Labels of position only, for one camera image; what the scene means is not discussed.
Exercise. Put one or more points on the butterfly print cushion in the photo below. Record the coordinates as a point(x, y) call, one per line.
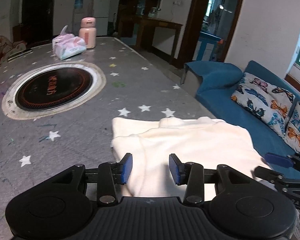
point(269, 103)
point(292, 134)

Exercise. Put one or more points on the dark flat phone on table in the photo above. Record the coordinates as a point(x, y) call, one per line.
point(19, 54)

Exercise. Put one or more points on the wet wipes pack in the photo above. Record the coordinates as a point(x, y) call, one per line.
point(68, 47)

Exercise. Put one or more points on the water dispenser with bottle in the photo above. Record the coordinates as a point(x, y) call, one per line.
point(77, 15)

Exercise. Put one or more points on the cream white garment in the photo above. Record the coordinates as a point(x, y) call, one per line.
point(206, 141)

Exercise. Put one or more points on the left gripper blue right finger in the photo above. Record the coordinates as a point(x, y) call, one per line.
point(189, 174)

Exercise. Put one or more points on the round induction cooktop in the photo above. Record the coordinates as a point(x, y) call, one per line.
point(52, 89)

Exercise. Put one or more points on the dark wooden side table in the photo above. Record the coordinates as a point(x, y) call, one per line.
point(152, 31)

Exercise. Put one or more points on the pink thermos bottle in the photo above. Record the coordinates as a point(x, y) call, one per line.
point(88, 31)

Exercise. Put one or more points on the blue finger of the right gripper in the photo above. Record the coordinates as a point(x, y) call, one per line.
point(279, 160)

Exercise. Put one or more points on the blue sofa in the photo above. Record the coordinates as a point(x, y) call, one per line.
point(219, 80)

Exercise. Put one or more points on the pink tissue box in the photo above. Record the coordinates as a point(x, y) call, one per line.
point(62, 36)

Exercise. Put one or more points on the dark wooden door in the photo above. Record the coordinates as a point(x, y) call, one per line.
point(37, 21)

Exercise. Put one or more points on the colourful kids play tent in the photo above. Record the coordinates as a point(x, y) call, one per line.
point(7, 48)

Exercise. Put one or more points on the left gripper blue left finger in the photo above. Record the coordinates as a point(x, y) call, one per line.
point(111, 174)

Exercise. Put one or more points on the white refrigerator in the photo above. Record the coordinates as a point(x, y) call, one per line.
point(101, 11)

